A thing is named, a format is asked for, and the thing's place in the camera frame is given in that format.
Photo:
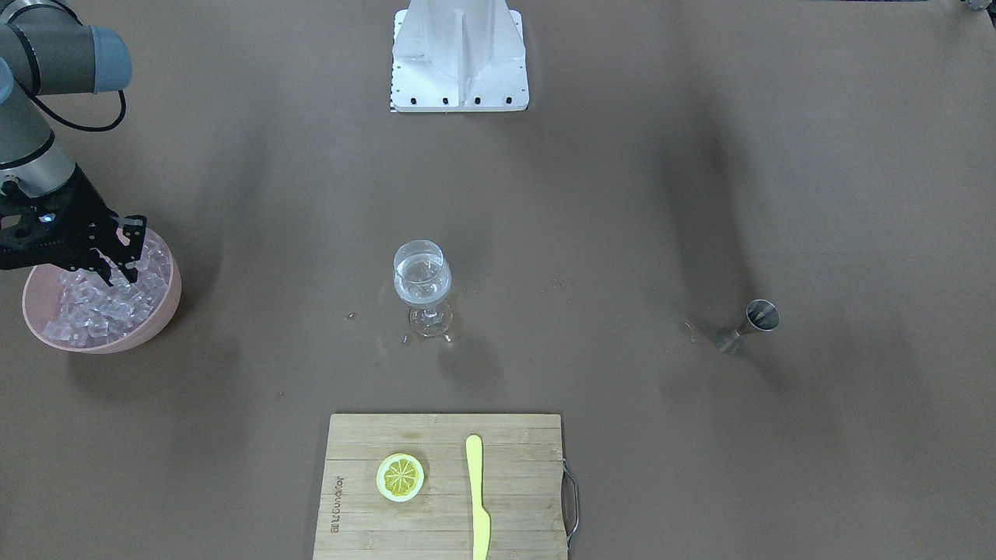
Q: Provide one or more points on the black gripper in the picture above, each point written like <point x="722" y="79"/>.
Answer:
<point x="83" y="208"/>

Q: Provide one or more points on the steel jigger cup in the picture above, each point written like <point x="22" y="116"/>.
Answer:
<point x="760" y="316"/>

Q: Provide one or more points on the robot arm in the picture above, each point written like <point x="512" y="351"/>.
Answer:
<point x="47" y="51"/>

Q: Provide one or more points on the pink bowl of ice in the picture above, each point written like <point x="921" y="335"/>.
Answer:
<point x="79" y="312"/>

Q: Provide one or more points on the clear wine glass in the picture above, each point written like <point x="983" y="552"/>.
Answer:
<point x="422" y="279"/>

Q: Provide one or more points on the yellow lemon slice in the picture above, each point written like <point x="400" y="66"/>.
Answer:
<point x="400" y="477"/>

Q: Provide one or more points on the yellow plastic knife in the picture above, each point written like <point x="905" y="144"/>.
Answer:
<point x="480" y="519"/>

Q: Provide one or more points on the bamboo cutting board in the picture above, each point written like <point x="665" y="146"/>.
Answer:
<point x="524" y="475"/>

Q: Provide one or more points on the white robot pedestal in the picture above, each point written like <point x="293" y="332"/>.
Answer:
<point x="458" y="57"/>

